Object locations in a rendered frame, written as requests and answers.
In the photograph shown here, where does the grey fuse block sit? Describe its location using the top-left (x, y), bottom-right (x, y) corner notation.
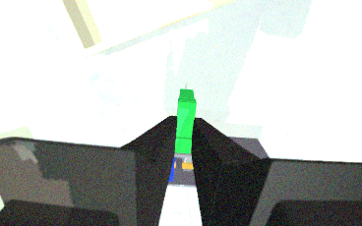
top-left (167, 137), bottom-right (269, 188)

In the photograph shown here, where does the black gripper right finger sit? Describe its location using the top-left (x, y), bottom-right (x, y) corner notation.
top-left (192, 117), bottom-right (362, 226)

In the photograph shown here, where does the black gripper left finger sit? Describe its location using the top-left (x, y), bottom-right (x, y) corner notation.
top-left (0, 115), bottom-right (177, 226)

